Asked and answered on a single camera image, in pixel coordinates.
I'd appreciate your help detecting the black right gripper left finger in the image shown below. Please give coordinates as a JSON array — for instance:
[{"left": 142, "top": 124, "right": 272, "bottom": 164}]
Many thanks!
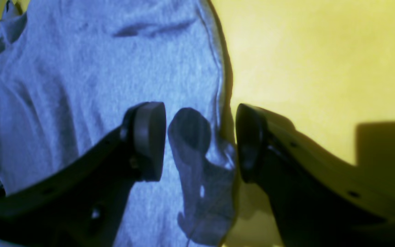
[{"left": 0, "top": 102, "right": 166, "bottom": 247}]

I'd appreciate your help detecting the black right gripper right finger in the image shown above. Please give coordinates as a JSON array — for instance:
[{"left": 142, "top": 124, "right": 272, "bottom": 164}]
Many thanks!
[{"left": 235, "top": 104, "right": 395, "bottom": 247}]

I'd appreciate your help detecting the grey t-shirt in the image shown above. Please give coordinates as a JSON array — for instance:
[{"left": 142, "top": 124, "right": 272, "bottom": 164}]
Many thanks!
[{"left": 0, "top": 0, "right": 235, "bottom": 247}]

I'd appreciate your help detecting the yellow table cloth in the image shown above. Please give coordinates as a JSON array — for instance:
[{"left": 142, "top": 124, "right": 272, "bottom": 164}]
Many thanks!
[{"left": 5, "top": 0, "right": 395, "bottom": 247}]

